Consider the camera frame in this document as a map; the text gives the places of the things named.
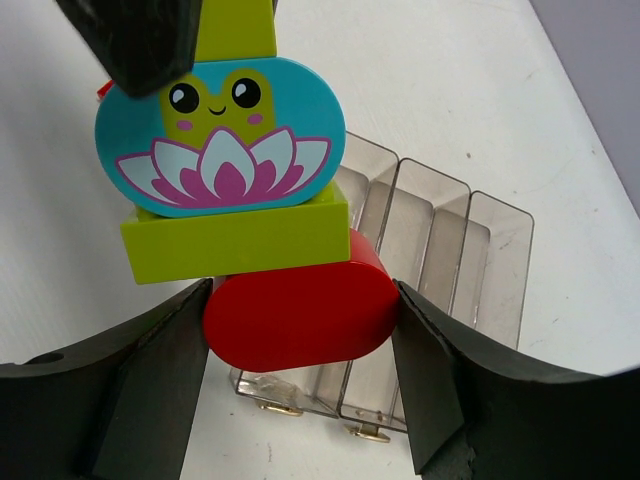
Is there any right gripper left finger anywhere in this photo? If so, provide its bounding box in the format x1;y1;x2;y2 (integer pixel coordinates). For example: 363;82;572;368
1;279;213;479

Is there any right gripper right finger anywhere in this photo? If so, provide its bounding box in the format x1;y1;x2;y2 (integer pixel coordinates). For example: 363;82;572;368
392;283;639;479

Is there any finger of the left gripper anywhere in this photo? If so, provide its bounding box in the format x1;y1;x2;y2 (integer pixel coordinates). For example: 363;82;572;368
56;0;203;98

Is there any green lego brick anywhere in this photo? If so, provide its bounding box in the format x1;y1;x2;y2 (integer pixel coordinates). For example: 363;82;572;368
120;182;350;284

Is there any red rounded lego brick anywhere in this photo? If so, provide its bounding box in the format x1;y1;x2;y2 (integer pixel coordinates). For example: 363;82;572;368
203;231;399;373

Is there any red curved lego right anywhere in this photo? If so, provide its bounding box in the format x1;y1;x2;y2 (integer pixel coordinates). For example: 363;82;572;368
97;80;114;101

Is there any clear three-compartment organizer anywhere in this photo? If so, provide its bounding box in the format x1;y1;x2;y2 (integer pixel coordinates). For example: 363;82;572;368
229;134;534;442

